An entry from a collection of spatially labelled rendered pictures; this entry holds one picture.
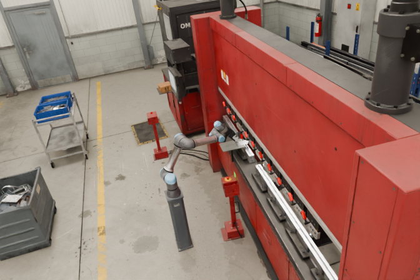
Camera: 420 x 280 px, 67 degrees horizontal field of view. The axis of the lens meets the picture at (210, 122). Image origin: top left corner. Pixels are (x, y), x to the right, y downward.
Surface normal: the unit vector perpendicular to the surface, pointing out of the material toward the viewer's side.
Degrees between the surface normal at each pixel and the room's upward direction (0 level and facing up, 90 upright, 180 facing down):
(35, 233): 90
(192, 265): 0
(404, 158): 0
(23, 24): 90
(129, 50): 90
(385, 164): 0
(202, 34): 90
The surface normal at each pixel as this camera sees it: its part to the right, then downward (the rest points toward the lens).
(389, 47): -0.76, 0.38
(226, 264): -0.11, -0.87
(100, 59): 0.30, 0.43
